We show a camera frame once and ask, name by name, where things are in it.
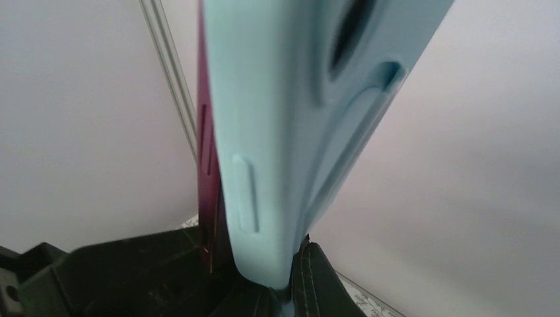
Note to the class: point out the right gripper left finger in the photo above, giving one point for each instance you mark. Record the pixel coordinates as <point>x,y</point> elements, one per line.
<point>160,274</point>

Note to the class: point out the aluminium rail frame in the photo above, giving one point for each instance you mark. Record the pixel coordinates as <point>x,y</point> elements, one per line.
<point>161,35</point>

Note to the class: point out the dark red phone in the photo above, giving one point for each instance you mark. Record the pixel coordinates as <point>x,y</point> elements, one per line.
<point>215,243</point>

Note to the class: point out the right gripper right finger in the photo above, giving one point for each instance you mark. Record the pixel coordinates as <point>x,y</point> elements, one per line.
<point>315,287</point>

